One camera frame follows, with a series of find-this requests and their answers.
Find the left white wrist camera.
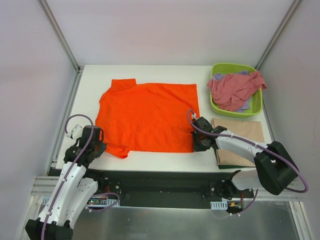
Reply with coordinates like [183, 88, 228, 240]
[65, 124, 83, 140]

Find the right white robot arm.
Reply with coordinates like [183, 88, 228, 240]
[187, 116, 300, 198]

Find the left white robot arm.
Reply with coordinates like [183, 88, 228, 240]
[25, 125, 107, 240]

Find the left aluminium frame post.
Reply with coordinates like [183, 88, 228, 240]
[37, 0, 81, 72]

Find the folded beige t shirt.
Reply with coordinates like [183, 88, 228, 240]
[211, 117, 265, 168]

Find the pink t shirt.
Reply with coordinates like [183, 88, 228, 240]
[207, 71, 267, 113]

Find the lavender t shirt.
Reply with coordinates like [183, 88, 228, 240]
[207, 71, 252, 113]

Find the right white cable duct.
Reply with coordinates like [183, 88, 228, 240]
[210, 201, 228, 211]

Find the green plastic basin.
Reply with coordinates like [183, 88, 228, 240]
[209, 63, 263, 119]

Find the folded dark green t shirt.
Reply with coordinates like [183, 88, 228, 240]
[214, 149, 255, 169]

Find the orange t shirt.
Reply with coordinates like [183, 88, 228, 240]
[95, 78, 200, 159]

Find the left aluminium table rail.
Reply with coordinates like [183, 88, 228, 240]
[44, 66, 85, 176]

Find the right aluminium frame post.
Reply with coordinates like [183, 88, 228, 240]
[255, 0, 303, 70]

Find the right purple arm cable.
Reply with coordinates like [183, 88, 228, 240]
[187, 109, 310, 194]

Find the white cable duct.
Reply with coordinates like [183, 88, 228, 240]
[87, 197, 120, 209]
[210, 201, 228, 211]

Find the left white cable duct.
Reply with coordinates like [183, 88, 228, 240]
[87, 197, 120, 209]

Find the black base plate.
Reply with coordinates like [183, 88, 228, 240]
[47, 167, 256, 208]

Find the aluminium frame post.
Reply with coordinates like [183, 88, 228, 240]
[37, 0, 81, 72]
[255, 0, 303, 70]

